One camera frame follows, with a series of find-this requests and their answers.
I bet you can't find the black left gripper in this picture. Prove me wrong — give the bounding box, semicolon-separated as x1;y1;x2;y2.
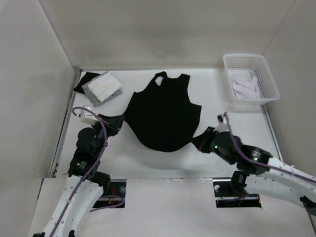
91;114;125;157

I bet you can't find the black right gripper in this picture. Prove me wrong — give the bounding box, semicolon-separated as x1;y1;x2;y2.
190;126;236;164

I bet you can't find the black tank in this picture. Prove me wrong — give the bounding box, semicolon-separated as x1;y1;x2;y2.
123;72;202;153
74;72;100;94

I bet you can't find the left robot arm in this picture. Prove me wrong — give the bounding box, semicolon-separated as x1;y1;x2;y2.
34;114;124;237

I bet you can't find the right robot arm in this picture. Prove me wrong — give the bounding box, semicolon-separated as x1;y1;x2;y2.
192;127;316;216

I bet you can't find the folded grey tank top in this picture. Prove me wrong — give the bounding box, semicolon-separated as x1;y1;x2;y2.
83;77;123;107

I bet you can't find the folded white tank top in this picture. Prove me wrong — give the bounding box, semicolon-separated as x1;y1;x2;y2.
87;73;122;102

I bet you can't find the folded black tank top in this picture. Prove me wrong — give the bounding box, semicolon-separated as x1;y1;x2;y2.
74;72;100;94

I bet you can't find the white tank top in basket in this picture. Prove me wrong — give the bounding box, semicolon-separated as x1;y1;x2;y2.
231;73;261;99

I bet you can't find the white plastic basket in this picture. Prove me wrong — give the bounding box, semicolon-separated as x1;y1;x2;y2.
223;54;280;106

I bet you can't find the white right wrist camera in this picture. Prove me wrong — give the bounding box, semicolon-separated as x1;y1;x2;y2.
214;113;229;133

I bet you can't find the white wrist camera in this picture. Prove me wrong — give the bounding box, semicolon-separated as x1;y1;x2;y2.
79;106;98;125
214;113;229;133

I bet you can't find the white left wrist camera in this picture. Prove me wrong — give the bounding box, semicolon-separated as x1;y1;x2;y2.
79;106;98;125

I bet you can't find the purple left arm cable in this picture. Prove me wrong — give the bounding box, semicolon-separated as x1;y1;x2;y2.
49;107;125;237

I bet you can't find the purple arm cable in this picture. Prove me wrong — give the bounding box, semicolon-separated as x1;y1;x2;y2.
49;107;125;237
223;111;316;185

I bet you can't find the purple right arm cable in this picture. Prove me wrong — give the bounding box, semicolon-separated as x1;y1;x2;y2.
223;111;316;185

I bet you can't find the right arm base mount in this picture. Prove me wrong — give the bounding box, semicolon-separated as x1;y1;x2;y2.
213;171;261;208

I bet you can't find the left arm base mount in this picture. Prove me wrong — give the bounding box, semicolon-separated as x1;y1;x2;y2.
93;180;127;208

